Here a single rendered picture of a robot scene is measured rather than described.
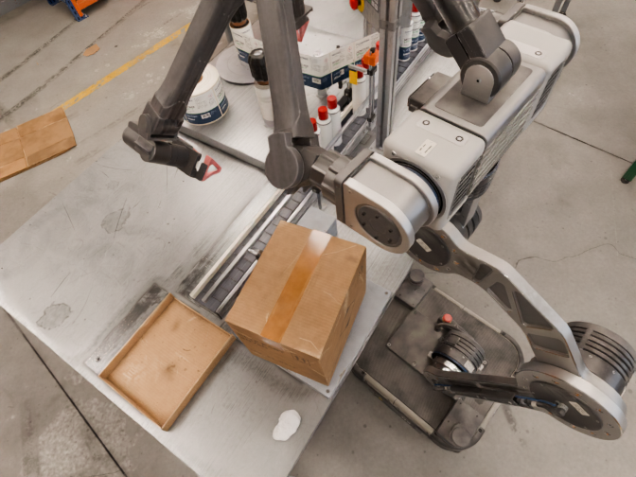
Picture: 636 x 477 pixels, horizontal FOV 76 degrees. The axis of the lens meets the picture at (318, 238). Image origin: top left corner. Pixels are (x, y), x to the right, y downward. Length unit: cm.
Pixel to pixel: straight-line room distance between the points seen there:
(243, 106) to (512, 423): 177
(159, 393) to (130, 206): 72
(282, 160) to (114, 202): 110
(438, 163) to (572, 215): 208
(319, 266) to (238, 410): 47
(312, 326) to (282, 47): 57
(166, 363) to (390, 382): 91
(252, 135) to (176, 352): 85
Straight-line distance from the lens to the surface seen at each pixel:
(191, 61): 95
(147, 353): 137
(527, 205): 264
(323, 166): 70
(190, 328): 134
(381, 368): 182
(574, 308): 240
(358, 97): 161
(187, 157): 112
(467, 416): 178
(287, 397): 121
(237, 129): 172
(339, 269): 99
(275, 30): 79
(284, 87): 76
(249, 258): 133
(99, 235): 167
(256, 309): 98
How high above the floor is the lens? 200
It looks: 58 degrees down
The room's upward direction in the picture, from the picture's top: 10 degrees counter-clockwise
